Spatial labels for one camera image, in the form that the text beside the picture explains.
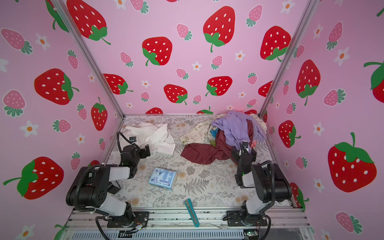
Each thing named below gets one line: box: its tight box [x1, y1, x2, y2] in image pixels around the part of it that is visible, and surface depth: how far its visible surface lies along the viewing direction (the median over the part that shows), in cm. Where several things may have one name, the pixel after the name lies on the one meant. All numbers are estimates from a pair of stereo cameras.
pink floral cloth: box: [250, 113, 267, 134], surface depth 109 cm
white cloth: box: [119, 122, 176, 155], surface depth 101 cm
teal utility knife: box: [184, 198, 200, 228], surface depth 78 cm
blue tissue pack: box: [148, 167, 177, 190], surface depth 84 cm
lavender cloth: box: [211, 110, 267, 150], surface depth 96 cm
